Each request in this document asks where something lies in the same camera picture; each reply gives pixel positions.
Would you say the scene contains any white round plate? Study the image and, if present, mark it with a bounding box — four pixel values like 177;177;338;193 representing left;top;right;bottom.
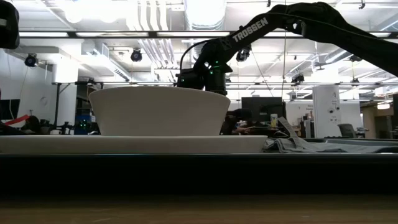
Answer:
0;134;268;154

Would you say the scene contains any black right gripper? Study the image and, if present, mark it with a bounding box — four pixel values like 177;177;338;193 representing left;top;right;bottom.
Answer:
203;63;233;96

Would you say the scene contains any white pillar with signs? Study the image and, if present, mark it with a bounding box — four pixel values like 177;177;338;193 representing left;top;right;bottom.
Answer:
312;85;341;138

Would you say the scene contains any grey round bowl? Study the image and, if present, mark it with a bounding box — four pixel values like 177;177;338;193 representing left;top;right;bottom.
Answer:
88;86;231;137

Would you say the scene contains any black overhead beam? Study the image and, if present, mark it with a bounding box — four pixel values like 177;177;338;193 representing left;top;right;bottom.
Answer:
18;30;398;39

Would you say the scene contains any black horizontal rail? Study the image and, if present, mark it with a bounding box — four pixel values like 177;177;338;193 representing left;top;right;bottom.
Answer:
51;81;398;87

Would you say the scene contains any grey napkin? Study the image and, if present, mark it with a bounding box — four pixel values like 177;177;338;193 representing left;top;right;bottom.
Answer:
263;116;398;154

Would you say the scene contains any red strap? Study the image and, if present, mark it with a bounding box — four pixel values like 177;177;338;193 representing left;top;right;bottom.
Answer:
4;114;30;126

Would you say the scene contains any black computer monitor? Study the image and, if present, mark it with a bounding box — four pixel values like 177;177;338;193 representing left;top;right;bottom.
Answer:
0;98;21;121
241;96;287;125

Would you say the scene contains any grey office chair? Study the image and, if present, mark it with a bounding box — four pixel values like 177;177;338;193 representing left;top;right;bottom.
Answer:
337;123;358;139

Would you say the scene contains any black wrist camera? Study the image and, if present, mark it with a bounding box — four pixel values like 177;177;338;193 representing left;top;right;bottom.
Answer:
176;67;205;90

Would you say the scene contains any person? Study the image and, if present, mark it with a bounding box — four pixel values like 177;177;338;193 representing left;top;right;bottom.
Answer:
221;108;253;136
21;115;40;134

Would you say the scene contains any blue equipment box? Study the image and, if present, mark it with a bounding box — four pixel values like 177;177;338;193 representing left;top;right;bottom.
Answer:
73;113;93;136

